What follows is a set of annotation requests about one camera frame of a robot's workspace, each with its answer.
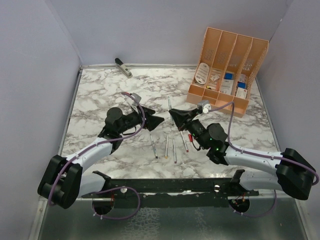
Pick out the aluminium frame rail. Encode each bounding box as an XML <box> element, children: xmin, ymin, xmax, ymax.
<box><xmin>38</xmin><ymin>192</ymin><xmax>305</xmax><ymax>201</ymax></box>

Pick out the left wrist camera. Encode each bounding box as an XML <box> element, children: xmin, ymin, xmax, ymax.
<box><xmin>127</xmin><ymin>93</ymin><xmax>142</xmax><ymax>108</ymax></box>

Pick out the orange desk organizer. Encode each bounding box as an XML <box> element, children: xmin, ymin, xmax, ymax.
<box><xmin>186</xmin><ymin>27</ymin><xmax>269</xmax><ymax>118</ymax></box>

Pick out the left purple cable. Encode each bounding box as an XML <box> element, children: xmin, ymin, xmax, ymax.
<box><xmin>48</xmin><ymin>91</ymin><xmax>151</xmax><ymax>220</ymax></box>

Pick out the red pen cap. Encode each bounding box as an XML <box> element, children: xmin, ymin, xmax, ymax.
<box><xmin>188</xmin><ymin>134</ymin><xmax>193</xmax><ymax>142</ymax></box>

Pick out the red tipped pen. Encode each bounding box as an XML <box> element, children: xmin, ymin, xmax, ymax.
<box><xmin>179</xmin><ymin>131</ymin><xmax>189</xmax><ymax>153</ymax></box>

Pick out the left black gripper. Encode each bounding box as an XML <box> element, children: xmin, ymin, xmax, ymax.
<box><xmin>117</xmin><ymin>104</ymin><xmax>164</xmax><ymax>134</ymax></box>

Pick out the yellow pen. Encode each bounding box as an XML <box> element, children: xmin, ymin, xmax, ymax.
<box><xmin>164</xmin><ymin>134</ymin><xmax>169</xmax><ymax>159</ymax></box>

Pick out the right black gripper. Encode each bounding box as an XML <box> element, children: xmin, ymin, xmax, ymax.
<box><xmin>169</xmin><ymin>108</ymin><xmax>209</xmax><ymax>150</ymax></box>

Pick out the purple tipped pen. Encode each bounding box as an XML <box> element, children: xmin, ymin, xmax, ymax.
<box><xmin>172</xmin><ymin>139</ymin><xmax>177</xmax><ymax>164</ymax></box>

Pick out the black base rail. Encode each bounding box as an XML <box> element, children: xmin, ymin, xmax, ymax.
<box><xmin>82</xmin><ymin>178</ymin><xmax>259</xmax><ymax>209</ymax></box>

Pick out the purple cable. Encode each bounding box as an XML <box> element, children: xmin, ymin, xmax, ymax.
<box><xmin>207</xmin><ymin>101</ymin><xmax>320</xmax><ymax>219</ymax></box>
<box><xmin>48</xmin><ymin>91</ymin><xmax>151</xmax><ymax>220</ymax></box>

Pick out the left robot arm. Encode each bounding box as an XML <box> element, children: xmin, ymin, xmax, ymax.
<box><xmin>37</xmin><ymin>107</ymin><xmax>165</xmax><ymax>209</ymax></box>

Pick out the black grey stapler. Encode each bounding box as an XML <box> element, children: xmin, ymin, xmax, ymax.
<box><xmin>114</xmin><ymin>57</ymin><xmax>133</xmax><ymax>78</ymax></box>

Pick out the green pen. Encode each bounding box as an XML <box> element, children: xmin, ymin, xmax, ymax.
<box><xmin>167</xmin><ymin>96</ymin><xmax>174</xmax><ymax>126</ymax></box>

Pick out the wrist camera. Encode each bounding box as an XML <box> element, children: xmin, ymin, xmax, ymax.
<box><xmin>197</xmin><ymin>100</ymin><xmax>212</xmax><ymax>114</ymax></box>
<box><xmin>127</xmin><ymin>93</ymin><xmax>142</xmax><ymax>108</ymax></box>

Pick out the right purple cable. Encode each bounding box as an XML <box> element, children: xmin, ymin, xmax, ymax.
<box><xmin>207</xmin><ymin>101</ymin><xmax>320</xmax><ymax>219</ymax></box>

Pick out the blue pen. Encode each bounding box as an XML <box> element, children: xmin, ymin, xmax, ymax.
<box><xmin>150</xmin><ymin>134</ymin><xmax>159</xmax><ymax>159</ymax></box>

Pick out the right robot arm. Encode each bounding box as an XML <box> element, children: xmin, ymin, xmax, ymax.
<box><xmin>169</xmin><ymin>108</ymin><xmax>318</xmax><ymax>201</ymax></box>

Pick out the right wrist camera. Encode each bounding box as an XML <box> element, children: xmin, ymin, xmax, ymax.
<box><xmin>197</xmin><ymin>100</ymin><xmax>212</xmax><ymax>114</ymax></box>

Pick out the white oval item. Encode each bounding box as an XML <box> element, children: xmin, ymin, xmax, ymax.
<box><xmin>194</xmin><ymin>62</ymin><xmax>210</xmax><ymax>85</ymax></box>

